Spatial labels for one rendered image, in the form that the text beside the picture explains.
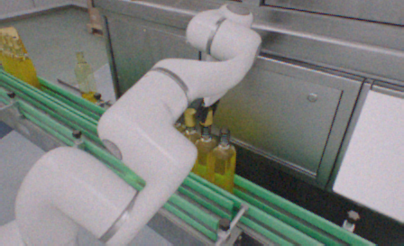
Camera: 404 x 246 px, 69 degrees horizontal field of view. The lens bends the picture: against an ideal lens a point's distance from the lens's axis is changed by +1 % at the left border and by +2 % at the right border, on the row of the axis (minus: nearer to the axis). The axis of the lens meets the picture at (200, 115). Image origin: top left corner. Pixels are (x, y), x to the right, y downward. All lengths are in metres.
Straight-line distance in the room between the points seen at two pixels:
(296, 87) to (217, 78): 0.34
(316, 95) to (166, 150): 0.47
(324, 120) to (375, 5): 0.27
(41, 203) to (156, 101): 0.20
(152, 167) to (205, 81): 0.16
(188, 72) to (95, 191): 0.22
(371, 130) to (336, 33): 0.23
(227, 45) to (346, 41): 0.29
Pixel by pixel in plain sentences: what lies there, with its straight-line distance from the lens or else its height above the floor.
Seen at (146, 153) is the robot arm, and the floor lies 1.36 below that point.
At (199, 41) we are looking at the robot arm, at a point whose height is 1.43.
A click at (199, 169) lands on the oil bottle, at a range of 0.89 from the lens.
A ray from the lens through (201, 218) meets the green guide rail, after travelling 0.83.
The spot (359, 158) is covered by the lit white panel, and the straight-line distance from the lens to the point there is 0.82.
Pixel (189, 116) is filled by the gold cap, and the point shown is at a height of 1.15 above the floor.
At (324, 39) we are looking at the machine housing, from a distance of 0.72.
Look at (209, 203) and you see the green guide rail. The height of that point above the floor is 0.91.
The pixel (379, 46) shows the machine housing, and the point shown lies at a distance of 0.71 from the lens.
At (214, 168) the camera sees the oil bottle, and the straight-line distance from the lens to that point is 0.85.
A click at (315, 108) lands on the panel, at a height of 1.22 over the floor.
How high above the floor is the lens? 1.61
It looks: 34 degrees down
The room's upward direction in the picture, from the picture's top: straight up
